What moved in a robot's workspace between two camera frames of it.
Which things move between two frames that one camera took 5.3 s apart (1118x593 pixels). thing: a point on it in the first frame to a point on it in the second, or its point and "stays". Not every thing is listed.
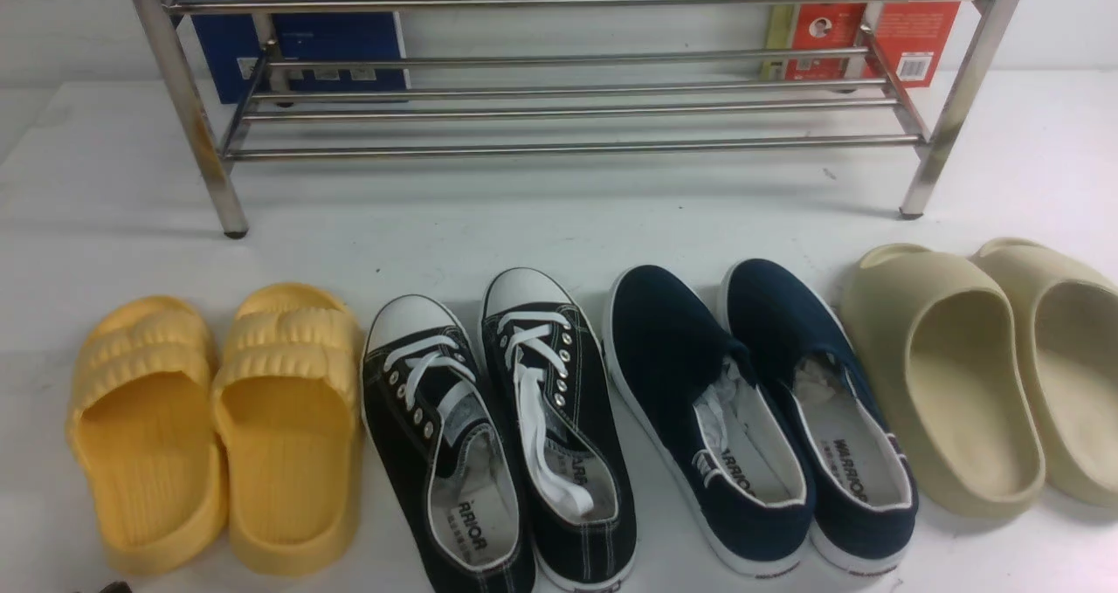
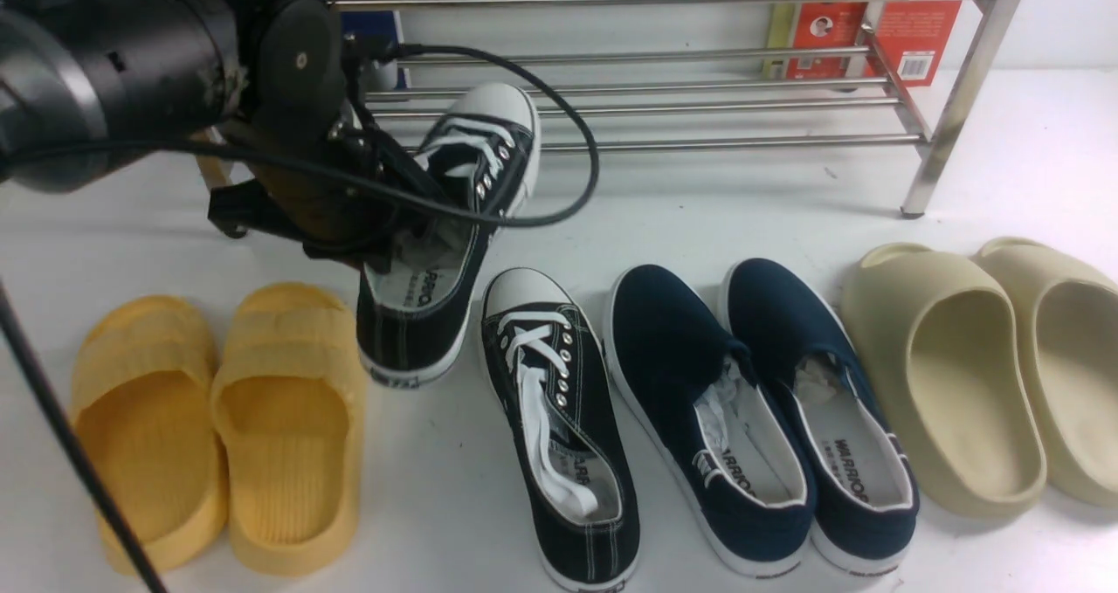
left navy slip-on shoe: x=685 y=376 stays
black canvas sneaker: x=445 y=427 to x=472 y=168
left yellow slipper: x=143 y=413 stays
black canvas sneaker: x=548 y=357 stays
